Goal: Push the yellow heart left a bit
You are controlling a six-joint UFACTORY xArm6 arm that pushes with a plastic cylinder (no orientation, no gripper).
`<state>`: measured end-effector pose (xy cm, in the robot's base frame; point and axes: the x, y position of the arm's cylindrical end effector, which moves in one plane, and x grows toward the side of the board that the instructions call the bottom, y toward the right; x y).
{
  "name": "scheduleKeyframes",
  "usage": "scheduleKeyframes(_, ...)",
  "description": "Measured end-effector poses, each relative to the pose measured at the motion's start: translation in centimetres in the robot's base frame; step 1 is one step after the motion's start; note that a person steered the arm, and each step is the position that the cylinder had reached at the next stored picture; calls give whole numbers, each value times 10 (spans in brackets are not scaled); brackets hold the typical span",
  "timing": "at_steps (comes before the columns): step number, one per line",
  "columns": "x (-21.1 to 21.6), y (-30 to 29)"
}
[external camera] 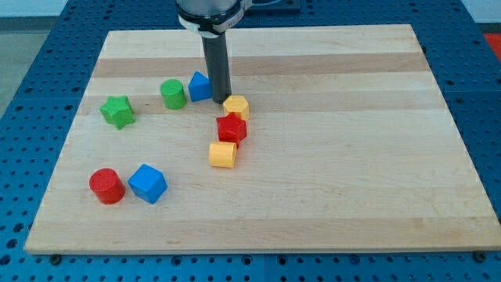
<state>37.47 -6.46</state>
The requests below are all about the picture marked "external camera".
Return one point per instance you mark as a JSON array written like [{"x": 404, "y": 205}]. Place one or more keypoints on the yellow heart block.
[{"x": 222, "y": 154}]

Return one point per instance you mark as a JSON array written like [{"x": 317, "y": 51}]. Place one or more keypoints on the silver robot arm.
[{"x": 211, "y": 19}]

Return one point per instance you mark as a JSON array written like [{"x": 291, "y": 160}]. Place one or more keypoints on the blue cube block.
[{"x": 148, "y": 183}]

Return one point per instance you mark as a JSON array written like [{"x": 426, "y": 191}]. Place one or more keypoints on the blue perforated table plate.
[{"x": 36, "y": 122}]

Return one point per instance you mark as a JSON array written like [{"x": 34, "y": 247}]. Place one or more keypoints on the blue triangular block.
[{"x": 199, "y": 87}]

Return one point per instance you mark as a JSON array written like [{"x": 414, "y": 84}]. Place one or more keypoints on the light wooden board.
[{"x": 350, "y": 147}]

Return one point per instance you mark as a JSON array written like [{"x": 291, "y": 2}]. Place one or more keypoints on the green star block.
[{"x": 118, "y": 111}]

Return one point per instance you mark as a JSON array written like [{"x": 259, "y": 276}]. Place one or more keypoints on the red star block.
[{"x": 231, "y": 129}]

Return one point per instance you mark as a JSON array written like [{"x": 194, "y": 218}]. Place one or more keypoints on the green cylinder block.
[{"x": 173, "y": 94}]

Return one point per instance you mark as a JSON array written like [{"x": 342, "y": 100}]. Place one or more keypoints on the red cylinder block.
[{"x": 107, "y": 186}]

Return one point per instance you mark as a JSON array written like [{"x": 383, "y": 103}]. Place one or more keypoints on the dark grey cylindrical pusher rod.
[{"x": 217, "y": 63}]

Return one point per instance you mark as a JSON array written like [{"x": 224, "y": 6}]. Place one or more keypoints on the yellow hexagon block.
[{"x": 238, "y": 105}]

